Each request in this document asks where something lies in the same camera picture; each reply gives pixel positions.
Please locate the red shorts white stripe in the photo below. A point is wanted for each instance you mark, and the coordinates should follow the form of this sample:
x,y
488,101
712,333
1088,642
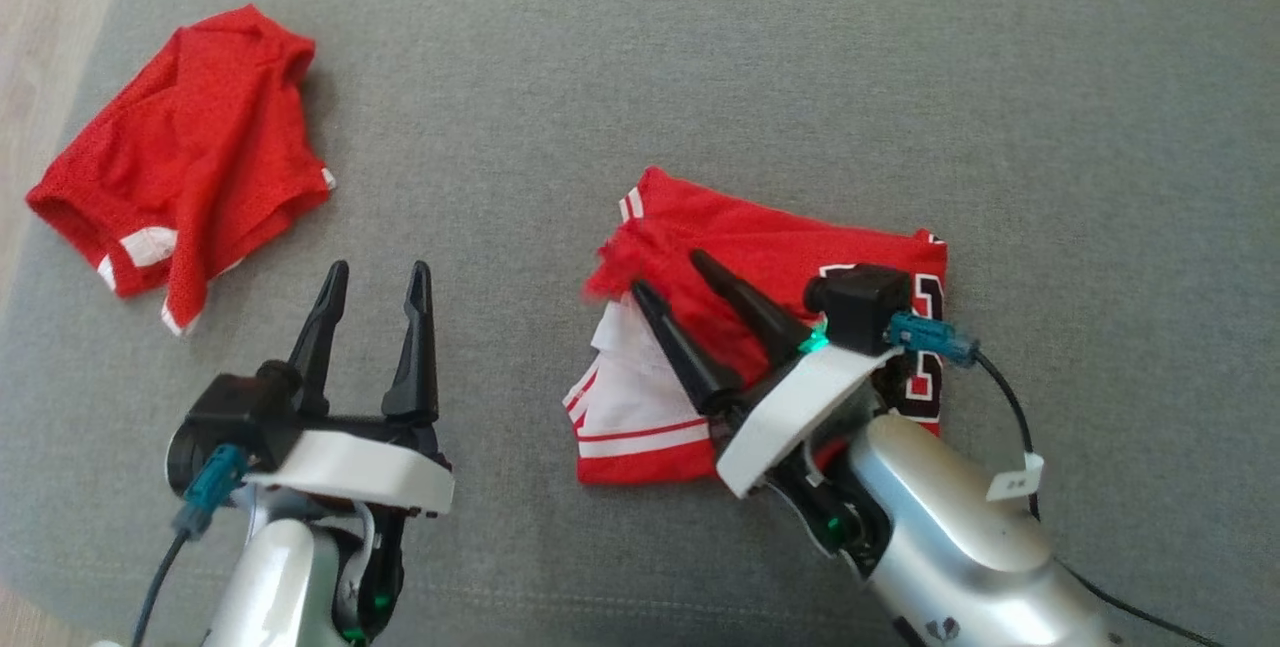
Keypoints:
x,y
200,127

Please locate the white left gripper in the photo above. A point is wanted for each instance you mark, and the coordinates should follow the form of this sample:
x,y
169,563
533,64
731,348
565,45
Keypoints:
x,y
360,467

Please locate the red white striped jersey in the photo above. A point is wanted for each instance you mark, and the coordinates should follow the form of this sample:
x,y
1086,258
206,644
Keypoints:
x,y
760,227

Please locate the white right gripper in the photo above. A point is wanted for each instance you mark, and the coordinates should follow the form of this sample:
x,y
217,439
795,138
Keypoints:
x,y
795,407

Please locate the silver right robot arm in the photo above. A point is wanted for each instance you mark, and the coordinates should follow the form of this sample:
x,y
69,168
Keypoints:
x,y
950,527

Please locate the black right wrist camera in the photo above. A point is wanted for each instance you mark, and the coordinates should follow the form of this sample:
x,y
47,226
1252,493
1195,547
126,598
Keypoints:
x,y
860,302

